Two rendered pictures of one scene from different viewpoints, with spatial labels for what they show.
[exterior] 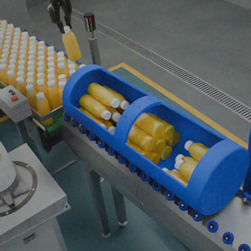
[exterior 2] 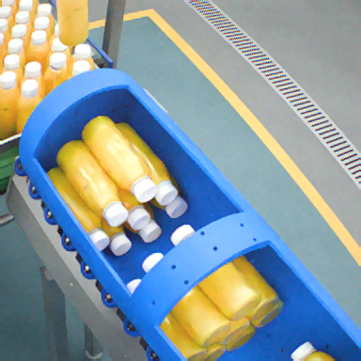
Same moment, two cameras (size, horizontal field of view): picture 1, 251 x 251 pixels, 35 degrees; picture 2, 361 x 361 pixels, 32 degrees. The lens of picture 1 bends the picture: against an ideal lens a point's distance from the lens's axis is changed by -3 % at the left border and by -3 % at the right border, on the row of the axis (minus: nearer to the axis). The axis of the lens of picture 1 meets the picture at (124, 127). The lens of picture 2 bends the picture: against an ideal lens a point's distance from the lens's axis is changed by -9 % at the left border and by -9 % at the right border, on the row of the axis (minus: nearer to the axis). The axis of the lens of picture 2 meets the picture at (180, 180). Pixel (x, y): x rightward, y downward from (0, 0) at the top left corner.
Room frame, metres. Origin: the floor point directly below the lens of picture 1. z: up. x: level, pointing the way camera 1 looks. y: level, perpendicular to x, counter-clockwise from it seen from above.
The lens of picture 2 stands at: (0.72, 0.11, 2.02)
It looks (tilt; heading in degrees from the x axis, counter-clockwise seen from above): 47 degrees down; 350
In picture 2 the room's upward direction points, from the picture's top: 12 degrees clockwise
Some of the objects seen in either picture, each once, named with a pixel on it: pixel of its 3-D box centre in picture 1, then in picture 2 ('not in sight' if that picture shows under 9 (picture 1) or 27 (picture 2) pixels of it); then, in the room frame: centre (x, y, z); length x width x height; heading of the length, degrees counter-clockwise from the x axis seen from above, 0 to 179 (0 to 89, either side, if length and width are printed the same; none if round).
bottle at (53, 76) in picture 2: not in sight; (55, 87); (1.93, 0.24, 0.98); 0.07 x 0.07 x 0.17
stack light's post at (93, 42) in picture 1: (105, 110); (101, 126); (2.27, 0.12, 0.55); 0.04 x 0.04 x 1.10; 34
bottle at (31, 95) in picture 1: (33, 101); not in sight; (1.85, 0.47, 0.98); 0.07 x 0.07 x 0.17
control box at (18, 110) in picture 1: (13, 103); not in sight; (1.75, 0.55, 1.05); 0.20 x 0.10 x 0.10; 34
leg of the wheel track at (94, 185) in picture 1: (99, 204); (56, 327); (1.65, 0.22, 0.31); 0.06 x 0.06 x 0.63; 34
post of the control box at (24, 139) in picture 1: (38, 178); not in sight; (1.75, 0.55, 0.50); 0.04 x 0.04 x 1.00; 34
